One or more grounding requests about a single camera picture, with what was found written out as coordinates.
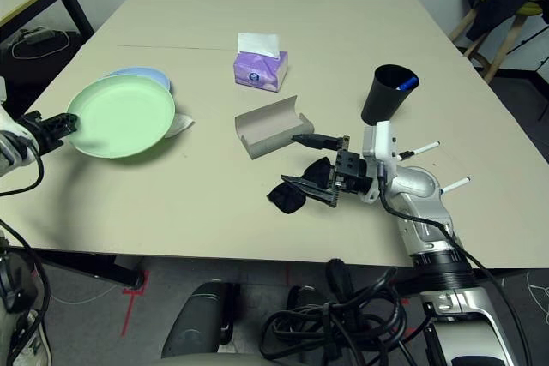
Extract tangled white floor cable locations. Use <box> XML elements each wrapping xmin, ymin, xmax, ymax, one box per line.
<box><xmin>527</xmin><ymin>271</ymin><xmax>549</xmax><ymax>324</ymax></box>

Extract grey right robot foot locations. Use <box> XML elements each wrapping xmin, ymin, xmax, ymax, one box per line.
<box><xmin>286</xmin><ymin>284</ymin><xmax>344</xmax><ymax>311</ymax></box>

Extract black sunglasses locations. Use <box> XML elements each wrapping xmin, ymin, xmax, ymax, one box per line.
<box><xmin>266</xmin><ymin>157</ymin><xmax>340</xmax><ymax>215</ymax></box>

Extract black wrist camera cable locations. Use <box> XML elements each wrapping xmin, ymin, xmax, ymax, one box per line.
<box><xmin>377</xmin><ymin>159</ymin><xmax>549</xmax><ymax>328</ymax></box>
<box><xmin>0</xmin><ymin>134</ymin><xmax>45</xmax><ymax>198</ymax></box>

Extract black cup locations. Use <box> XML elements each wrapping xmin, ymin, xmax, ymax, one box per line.
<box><xmin>360</xmin><ymin>64</ymin><xmax>420</xmax><ymax>126</ymax></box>

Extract grey robot foot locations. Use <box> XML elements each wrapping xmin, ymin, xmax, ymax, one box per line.
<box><xmin>161</xmin><ymin>280</ymin><xmax>236</xmax><ymax>361</ymax></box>
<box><xmin>286</xmin><ymin>284</ymin><xmax>344</xmax><ymax>311</ymax></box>

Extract white tissue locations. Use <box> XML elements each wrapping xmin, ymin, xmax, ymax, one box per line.
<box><xmin>165</xmin><ymin>112</ymin><xmax>196</xmax><ymax>140</ymax></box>

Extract black table base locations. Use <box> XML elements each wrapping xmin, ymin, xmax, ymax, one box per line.
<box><xmin>32</xmin><ymin>249</ymin><xmax>145</xmax><ymax>290</ymax></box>

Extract light blue plate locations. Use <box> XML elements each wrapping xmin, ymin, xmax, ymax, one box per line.
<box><xmin>102</xmin><ymin>66</ymin><xmax>175</xmax><ymax>95</ymax></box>

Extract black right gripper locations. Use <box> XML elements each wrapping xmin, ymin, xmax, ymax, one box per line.
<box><xmin>281</xmin><ymin>133</ymin><xmax>372</xmax><ymax>208</ymax></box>

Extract white marker black cap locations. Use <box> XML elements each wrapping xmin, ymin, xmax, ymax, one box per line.
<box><xmin>398</xmin><ymin>141</ymin><xmax>442</xmax><ymax>159</ymax></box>

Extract grey power strip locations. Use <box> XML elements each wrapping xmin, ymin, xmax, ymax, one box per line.
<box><xmin>19</xmin><ymin>27</ymin><xmax>53</xmax><ymax>45</ymax></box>

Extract wooden stool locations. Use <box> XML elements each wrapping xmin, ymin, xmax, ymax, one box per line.
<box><xmin>448</xmin><ymin>0</ymin><xmax>544</xmax><ymax>84</ymax></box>

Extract purple tissue pack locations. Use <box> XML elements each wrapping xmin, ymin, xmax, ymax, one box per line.
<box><xmin>232</xmin><ymin>32</ymin><xmax>289</xmax><ymax>94</ymax></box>

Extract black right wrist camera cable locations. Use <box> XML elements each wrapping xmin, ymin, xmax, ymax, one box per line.
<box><xmin>377</xmin><ymin>159</ymin><xmax>549</xmax><ymax>328</ymax></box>

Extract light green plate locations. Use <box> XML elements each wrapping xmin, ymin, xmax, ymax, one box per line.
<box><xmin>66</xmin><ymin>74</ymin><xmax>177</xmax><ymax>159</ymax></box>

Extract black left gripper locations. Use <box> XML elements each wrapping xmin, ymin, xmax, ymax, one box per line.
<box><xmin>19</xmin><ymin>111</ymin><xmax>81</xmax><ymax>153</ymax></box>

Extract white floor cable loop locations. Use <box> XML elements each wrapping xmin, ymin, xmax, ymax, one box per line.
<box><xmin>11</xmin><ymin>29</ymin><xmax>72</xmax><ymax>61</ymax></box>

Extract grey glasses case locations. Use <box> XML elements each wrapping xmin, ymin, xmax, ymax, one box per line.
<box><xmin>234</xmin><ymin>94</ymin><xmax>316</xmax><ymax>160</ymax></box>

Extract black left wrist camera cable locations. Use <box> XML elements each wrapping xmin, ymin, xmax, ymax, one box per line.
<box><xmin>0</xmin><ymin>134</ymin><xmax>45</xmax><ymax>198</ymax></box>

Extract grey left robot foot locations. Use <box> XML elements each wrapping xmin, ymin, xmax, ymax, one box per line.
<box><xmin>161</xmin><ymin>280</ymin><xmax>236</xmax><ymax>361</ymax></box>

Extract thin white floor cable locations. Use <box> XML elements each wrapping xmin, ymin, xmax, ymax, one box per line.
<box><xmin>51</xmin><ymin>279</ymin><xmax>119</xmax><ymax>305</ymax></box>

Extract white marker blue cap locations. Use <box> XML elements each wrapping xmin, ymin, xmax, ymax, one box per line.
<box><xmin>440</xmin><ymin>177</ymin><xmax>473</xmax><ymax>194</ymax></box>

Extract beige robot torso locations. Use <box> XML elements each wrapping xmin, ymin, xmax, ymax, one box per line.
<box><xmin>149</xmin><ymin>352</ymin><xmax>301</xmax><ymax>366</ymax></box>

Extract black cable bundle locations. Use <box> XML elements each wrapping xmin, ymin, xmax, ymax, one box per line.
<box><xmin>261</xmin><ymin>258</ymin><xmax>413</xmax><ymax>366</ymax></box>

